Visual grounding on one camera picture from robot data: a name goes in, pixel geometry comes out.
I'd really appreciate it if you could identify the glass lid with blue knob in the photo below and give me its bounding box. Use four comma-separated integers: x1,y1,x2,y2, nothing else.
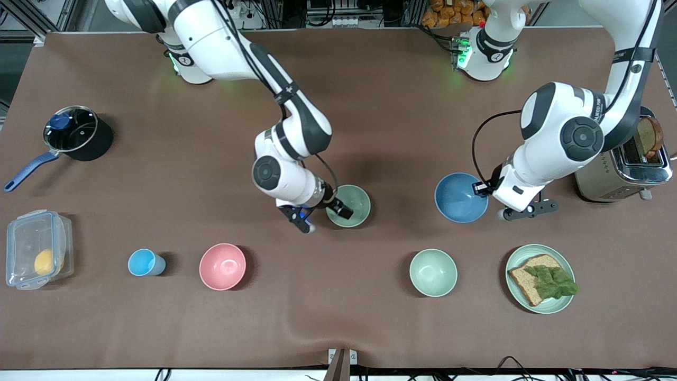
43,106,99,153

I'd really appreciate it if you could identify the bag of orange fruits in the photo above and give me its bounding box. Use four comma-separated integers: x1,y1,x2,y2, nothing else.
422,0,488,28

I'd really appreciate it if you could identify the blue bowl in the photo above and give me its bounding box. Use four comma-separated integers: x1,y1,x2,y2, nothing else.
435,173,489,223

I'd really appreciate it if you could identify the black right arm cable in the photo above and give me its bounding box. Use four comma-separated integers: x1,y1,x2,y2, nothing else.
316,153,339,197

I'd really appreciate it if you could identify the clear plastic lidded container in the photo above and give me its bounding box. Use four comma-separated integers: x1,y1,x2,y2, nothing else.
5,210,75,291

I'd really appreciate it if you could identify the brown bread slice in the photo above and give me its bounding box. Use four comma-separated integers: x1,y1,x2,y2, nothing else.
508,255,564,307

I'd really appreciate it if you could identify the brown toast slice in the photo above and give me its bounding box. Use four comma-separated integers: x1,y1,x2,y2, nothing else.
636,116,664,160

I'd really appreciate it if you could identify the black pot with blue handle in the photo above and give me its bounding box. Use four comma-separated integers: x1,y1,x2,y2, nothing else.
4,106,113,192

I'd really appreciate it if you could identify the light green plate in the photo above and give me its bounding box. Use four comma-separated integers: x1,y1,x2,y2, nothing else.
505,244,575,315

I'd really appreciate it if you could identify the beige and chrome toaster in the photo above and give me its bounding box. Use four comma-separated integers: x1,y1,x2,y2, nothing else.
575,106,673,203

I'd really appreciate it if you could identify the brown table cover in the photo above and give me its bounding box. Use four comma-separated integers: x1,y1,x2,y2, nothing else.
0,26,677,369

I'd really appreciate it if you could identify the yellow lemon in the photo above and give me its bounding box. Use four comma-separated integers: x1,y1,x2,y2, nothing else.
34,249,54,276

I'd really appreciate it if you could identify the light green bowl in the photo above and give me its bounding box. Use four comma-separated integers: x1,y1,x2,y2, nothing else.
325,185,371,229
409,249,458,297

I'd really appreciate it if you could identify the black looped floor cable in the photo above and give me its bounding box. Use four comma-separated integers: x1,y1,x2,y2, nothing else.
496,356,534,372

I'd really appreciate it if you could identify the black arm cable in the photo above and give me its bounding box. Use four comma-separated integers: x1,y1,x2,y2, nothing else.
316,153,339,197
472,110,524,183

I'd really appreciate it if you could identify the blue cup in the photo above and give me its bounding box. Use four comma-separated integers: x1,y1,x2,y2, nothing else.
127,249,166,277

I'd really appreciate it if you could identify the white power strip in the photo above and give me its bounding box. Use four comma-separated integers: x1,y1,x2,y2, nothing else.
308,17,360,28

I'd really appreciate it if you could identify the pink bowl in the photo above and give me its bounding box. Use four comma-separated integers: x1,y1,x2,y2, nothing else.
199,243,247,291

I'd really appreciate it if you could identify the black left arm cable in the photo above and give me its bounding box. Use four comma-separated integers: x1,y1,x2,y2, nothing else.
472,110,524,183

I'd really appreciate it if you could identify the metal bracket at table edge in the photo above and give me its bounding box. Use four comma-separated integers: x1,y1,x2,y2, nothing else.
328,348,358,381

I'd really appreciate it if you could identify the green lettuce leaf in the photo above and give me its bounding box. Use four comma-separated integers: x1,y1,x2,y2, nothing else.
524,265,579,300

